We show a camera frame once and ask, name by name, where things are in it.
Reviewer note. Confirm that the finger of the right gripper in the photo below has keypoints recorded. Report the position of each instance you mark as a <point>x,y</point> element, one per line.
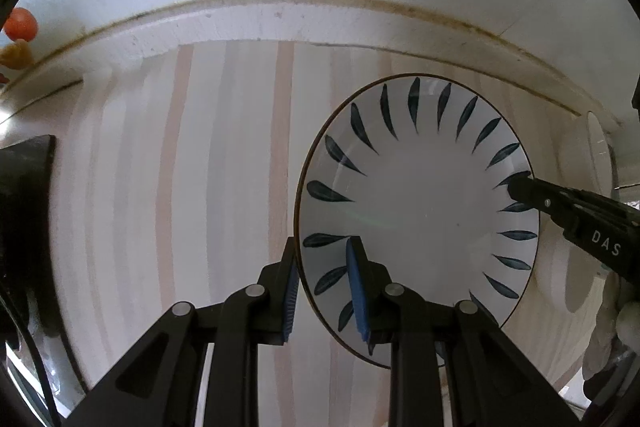
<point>604,228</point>

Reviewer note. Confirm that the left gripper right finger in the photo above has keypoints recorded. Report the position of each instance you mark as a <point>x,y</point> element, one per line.
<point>447,363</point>

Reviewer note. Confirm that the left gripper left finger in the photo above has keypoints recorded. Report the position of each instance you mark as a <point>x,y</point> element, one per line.
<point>198,359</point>

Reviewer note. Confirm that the leaf pattern plate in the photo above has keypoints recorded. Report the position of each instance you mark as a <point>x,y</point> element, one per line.
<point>417,167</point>

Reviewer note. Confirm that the white gloved hand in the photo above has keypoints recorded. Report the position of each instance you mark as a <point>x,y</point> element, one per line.
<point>613,348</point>

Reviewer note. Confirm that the striped cat table mat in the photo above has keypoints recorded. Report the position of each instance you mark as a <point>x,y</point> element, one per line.
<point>177,178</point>

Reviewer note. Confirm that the orange wall sticker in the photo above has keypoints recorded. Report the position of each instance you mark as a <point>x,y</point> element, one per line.
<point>16,55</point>

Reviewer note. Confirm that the tomato wall sticker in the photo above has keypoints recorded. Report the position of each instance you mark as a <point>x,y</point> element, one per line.
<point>21,25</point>

